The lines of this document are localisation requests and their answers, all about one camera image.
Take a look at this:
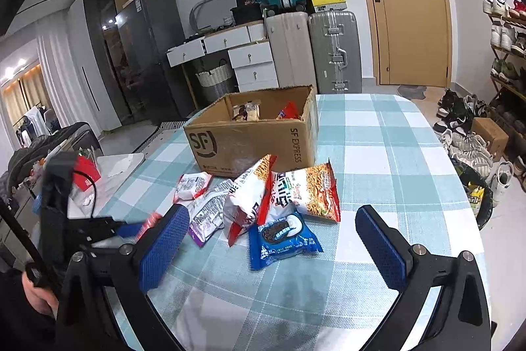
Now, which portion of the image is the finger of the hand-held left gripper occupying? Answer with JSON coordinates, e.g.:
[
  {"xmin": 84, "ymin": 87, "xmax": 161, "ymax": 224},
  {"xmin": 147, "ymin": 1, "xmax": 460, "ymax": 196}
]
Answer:
[{"xmin": 105, "ymin": 223, "xmax": 144, "ymax": 241}]

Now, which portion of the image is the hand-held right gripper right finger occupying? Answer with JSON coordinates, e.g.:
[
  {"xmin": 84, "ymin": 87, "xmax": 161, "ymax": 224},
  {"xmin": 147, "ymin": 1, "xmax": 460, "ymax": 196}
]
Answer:
[{"xmin": 355, "ymin": 205, "xmax": 491, "ymax": 339}]

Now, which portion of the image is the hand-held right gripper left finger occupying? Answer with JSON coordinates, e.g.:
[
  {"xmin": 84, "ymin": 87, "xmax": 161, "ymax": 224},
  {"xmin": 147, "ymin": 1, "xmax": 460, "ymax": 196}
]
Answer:
[{"xmin": 55, "ymin": 204, "xmax": 190, "ymax": 339}]

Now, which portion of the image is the red foil snack packet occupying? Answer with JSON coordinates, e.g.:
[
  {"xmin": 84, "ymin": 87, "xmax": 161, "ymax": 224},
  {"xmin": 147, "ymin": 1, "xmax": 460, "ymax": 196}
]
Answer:
[{"xmin": 140, "ymin": 212, "xmax": 164, "ymax": 233}]

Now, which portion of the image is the silver purple snack packet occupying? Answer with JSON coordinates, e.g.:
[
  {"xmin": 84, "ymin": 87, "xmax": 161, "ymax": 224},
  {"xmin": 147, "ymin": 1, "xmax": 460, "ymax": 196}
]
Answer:
[{"xmin": 189, "ymin": 178, "xmax": 236, "ymax": 249}]

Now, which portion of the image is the small red white snack packet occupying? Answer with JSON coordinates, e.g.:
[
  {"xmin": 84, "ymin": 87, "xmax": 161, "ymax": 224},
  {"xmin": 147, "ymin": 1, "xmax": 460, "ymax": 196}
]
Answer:
[{"xmin": 175, "ymin": 173, "xmax": 213, "ymax": 204}]

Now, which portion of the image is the orange noodle snack packet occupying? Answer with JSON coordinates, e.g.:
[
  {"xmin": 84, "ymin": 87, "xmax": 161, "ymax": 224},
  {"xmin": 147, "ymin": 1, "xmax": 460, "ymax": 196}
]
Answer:
[{"xmin": 257, "ymin": 159, "xmax": 342, "ymax": 226}]

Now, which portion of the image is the white red fries snack packet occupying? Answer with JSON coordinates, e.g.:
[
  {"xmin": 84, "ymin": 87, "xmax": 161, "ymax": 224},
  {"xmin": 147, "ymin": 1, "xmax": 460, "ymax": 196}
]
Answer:
[{"xmin": 224, "ymin": 154, "xmax": 277, "ymax": 247}]

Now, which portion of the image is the blue cookie packet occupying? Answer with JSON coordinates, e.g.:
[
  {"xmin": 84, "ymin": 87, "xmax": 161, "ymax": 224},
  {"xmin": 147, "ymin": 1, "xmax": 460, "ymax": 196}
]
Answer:
[{"xmin": 249, "ymin": 211, "xmax": 324, "ymax": 270}]

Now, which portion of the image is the clear cracker sandwich packet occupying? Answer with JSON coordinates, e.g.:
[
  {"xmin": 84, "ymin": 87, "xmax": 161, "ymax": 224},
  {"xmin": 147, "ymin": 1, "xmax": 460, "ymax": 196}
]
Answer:
[{"xmin": 232, "ymin": 100, "xmax": 262, "ymax": 122}]

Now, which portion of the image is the orange red chip packet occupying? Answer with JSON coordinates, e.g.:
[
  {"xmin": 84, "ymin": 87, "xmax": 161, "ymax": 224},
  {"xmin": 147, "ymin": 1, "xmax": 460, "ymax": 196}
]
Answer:
[{"xmin": 275, "ymin": 101, "xmax": 303, "ymax": 120}]

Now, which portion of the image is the person's left forearm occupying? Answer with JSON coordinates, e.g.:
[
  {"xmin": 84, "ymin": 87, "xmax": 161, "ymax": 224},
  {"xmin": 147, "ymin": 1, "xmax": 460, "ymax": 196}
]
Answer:
[{"xmin": 0, "ymin": 271, "xmax": 62, "ymax": 351}]

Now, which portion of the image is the person's left hand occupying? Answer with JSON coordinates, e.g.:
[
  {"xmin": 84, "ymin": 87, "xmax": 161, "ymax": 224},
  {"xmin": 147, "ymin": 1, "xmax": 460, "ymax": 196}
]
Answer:
[{"xmin": 21, "ymin": 271, "xmax": 59, "ymax": 316}]

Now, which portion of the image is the red carton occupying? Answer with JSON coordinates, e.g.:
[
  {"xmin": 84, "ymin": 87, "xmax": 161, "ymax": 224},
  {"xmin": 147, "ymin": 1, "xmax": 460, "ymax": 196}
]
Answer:
[{"xmin": 73, "ymin": 156, "xmax": 102, "ymax": 192}]

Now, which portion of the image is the white side table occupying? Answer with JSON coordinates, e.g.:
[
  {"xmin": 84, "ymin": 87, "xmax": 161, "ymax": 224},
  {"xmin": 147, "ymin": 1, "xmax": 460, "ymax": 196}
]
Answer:
[{"xmin": 68, "ymin": 153, "xmax": 145, "ymax": 220}]

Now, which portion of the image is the clothes rack with garments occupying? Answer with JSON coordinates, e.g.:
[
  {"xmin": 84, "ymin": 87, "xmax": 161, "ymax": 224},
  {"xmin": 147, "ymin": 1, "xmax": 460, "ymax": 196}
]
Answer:
[{"xmin": 14, "ymin": 106, "xmax": 58, "ymax": 149}]

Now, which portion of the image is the black trash bin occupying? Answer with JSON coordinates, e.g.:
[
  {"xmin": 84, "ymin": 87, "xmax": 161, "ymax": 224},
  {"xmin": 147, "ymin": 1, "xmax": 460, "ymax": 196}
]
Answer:
[{"xmin": 454, "ymin": 161, "xmax": 495, "ymax": 231}]

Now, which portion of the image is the patterned striped-border rug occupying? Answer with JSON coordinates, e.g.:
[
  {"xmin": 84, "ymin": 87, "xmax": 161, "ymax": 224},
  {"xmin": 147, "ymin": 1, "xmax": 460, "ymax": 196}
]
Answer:
[{"xmin": 137, "ymin": 121, "xmax": 188, "ymax": 153}]

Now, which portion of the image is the white curtain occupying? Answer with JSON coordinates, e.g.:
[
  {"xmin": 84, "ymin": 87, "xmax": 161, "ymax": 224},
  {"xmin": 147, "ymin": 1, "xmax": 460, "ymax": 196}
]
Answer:
[{"xmin": 35, "ymin": 20, "xmax": 89, "ymax": 135}]

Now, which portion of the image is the pile of loose shoes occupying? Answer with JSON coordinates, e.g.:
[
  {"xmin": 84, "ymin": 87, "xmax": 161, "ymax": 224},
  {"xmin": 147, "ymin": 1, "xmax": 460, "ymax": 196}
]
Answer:
[{"xmin": 433, "ymin": 88, "xmax": 526, "ymax": 208}]

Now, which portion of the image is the white wardrobe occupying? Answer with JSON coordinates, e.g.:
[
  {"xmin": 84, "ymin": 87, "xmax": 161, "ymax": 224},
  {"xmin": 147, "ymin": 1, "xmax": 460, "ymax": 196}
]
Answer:
[{"xmin": 68, "ymin": 0, "xmax": 114, "ymax": 132}]

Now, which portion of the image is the small closed cardboard box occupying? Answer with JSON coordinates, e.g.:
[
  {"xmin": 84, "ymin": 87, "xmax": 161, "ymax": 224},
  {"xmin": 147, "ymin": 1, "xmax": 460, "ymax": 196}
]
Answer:
[{"xmin": 470, "ymin": 116, "xmax": 510, "ymax": 161}]

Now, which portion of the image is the grey door mat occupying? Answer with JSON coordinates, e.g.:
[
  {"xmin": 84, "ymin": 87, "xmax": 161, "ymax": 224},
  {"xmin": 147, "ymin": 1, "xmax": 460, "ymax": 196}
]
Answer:
[{"xmin": 398, "ymin": 85, "xmax": 428, "ymax": 100}]

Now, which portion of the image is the woven laundry basket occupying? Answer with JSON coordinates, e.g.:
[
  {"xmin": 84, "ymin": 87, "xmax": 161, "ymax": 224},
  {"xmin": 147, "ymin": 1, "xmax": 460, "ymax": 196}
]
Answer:
[{"xmin": 195, "ymin": 59, "xmax": 235, "ymax": 99}]

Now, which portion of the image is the dark glass cabinet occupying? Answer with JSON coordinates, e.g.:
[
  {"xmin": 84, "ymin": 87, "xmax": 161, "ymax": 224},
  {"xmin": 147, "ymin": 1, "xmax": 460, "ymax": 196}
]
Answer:
[{"xmin": 82, "ymin": 0, "xmax": 142, "ymax": 125}]

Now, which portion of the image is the grey refrigerator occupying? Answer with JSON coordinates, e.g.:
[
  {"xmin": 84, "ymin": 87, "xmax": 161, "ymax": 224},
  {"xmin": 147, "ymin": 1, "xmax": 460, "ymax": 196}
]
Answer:
[{"xmin": 115, "ymin": 0, "xmax": 196, "ymax": 121}]

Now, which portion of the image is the silver suitcase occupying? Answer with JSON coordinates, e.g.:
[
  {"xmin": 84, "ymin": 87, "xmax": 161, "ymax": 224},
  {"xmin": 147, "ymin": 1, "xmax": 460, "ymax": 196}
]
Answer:
[{"xmin": 308, "ymin": 11, "xmax": 363, "ymax": 93}]

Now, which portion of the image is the white drawer cabinet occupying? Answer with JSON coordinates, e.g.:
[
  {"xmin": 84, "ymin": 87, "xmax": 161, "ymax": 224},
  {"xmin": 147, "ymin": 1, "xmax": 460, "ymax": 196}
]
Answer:
[{"xmin": 166, "ymin": 22, "xmax": 280, "ymax": 92}]

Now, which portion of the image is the wooden shoe rack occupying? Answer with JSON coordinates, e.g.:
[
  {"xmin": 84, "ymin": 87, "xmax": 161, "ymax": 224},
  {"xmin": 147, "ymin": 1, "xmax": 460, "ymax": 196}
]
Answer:
[{"xmin": 487, "ymin": 12, "xmax": 526, "ymax": 125}]

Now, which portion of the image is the cream suitcase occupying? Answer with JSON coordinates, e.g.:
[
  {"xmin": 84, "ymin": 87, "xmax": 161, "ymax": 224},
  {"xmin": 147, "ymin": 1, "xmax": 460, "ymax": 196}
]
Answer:
[{"xmin": 265, "ymin": 11, "xmax": 318, "ymax": 88}]

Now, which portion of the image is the wooden door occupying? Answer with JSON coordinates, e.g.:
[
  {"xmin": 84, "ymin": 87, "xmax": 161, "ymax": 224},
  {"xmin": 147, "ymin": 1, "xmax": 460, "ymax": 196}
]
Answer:
[{"xmin": 347, "ymin": 0, "xmax": 453, "ymax": 88}]

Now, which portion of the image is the oval grey-framed mirror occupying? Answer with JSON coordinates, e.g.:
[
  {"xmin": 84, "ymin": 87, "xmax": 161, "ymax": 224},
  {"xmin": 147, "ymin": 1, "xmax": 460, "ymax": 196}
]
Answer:
[{"xmin": 190, "ymin": 0, "xmax": 243, "ymax": 33}]

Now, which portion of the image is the black storage box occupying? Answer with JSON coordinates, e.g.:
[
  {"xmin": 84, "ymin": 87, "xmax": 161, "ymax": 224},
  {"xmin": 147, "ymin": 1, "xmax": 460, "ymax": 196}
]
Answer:
[{"xmin": 229, "ymin": 6, "xmax": 264, "ymax": 25}]

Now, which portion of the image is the shoe rack with shoes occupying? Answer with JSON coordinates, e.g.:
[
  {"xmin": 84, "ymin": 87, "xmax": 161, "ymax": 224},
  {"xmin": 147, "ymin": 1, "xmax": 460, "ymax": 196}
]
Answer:
[{"xmin": 483, "ymin": 0, "xmax": 526, "ymax": 88}]

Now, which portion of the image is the yellow black shoe box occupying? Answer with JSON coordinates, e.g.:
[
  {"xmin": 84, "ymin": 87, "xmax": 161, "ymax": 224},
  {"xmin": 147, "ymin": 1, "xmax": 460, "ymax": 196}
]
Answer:
[{"xmin": 310, "ymin": 0, "xmax": 348, "ymax": 14}]

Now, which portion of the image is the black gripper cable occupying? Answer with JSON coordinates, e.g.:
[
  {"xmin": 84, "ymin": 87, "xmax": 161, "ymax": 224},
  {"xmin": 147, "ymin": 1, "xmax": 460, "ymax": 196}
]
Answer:
[{"xmin": 72, "ymin": 169, "xmax": 100, "ymax": 220}]

